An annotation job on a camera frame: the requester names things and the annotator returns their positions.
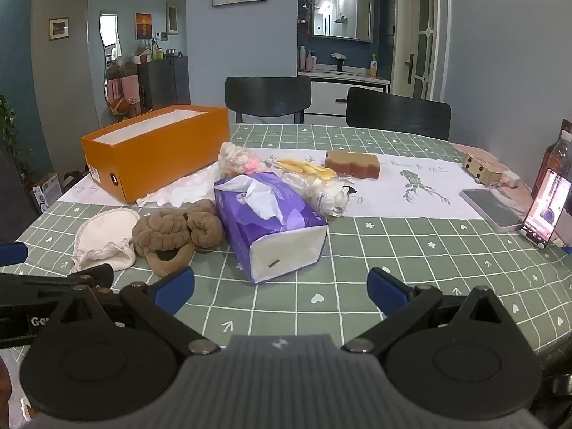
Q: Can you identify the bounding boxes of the black chair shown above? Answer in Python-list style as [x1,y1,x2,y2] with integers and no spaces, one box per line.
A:
[346,86,452,141]
[225,76,312,125]

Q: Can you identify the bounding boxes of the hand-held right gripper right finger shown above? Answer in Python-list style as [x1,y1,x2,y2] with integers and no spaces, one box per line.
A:
[342,267,523,357]

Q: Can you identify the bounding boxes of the small green framed picture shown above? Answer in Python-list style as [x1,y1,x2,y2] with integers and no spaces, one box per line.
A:
[49,17,70,41]

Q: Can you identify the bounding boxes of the pink cloth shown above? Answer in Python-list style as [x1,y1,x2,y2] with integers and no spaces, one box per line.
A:
[451,142,537,215]

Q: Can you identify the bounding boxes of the grey flat tablet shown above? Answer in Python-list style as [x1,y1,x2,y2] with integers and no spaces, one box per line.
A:
[460,187,524,233]

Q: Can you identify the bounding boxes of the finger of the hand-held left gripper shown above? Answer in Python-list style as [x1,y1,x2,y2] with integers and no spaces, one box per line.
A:
[0,263,114,305]
[0,241,28,266]

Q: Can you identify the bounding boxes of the smartphone on white stand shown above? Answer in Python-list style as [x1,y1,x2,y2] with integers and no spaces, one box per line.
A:
[518,167,572,251]

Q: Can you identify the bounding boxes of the pink bottles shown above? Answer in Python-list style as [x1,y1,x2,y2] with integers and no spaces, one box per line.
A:
[299,45,318,71]

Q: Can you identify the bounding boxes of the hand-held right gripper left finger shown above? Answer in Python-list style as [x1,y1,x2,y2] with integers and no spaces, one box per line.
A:
[45,267,221,358]

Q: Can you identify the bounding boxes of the brown sponge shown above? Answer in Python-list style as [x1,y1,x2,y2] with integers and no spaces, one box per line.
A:
[325,150,381,179]

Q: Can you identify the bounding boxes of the green houseplant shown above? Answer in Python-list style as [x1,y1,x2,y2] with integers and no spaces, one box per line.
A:
[0,94,32,179]

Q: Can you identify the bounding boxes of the brown braided plush toy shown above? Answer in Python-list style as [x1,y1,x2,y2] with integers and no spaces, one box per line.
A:
[132,199,224,278]

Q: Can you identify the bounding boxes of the white tissue paper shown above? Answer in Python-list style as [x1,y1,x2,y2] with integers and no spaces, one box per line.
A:
[136,163,244,208]

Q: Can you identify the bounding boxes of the rectangular framed wall mirror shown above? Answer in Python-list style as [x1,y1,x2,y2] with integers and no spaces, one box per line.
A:
[311,0,375,43]

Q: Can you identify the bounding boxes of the wooden dotted block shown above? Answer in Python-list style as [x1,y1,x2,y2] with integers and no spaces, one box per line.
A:
[463,152,506,185]

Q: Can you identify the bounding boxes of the cream round cloth pad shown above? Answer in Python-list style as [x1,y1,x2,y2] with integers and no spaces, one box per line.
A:
[70,209,140,273]

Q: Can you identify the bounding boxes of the white blue carton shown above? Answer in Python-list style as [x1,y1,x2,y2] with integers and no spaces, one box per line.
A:
[31,172,63,213]

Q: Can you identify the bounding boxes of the brown glass bottle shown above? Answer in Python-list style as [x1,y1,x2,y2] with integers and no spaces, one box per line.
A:
[532,118,572,197]

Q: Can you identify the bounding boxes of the pink bags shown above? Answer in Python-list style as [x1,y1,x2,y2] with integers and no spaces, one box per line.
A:
[107,76,144,112]

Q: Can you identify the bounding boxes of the green checked tablecloth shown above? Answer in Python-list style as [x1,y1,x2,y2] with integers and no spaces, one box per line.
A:
[9,123,572,367]

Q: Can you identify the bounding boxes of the dark storage cabinet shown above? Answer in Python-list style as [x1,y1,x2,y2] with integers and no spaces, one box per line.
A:
[136,56,191,112]

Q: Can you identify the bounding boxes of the yellow cloth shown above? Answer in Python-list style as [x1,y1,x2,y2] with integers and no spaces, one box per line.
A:
[272,156,354,188]

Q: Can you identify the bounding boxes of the white pink knitted toy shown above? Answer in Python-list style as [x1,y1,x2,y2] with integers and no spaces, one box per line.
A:
[218,142,261,177]

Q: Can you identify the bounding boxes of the clear plastic wrapper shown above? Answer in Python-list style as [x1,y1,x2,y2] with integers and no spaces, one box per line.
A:
[286,174,358,220]

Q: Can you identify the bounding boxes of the orange cardboard box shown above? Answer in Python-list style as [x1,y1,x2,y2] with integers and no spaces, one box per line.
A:
[81,104,230,204]

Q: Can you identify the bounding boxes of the purple tissue pack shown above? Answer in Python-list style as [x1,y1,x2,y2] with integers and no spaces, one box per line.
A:
[213,171,329,285]

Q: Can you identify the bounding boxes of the glass paned door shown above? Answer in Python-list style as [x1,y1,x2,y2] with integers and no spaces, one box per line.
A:
[392,0,443,101]

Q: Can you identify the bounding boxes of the wavy wall mirror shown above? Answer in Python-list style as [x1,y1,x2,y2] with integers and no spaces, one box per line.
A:
[98,13,123,108]

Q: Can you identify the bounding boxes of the white vanity cabinet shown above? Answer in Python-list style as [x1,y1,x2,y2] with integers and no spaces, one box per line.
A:
[297,69,390,117]

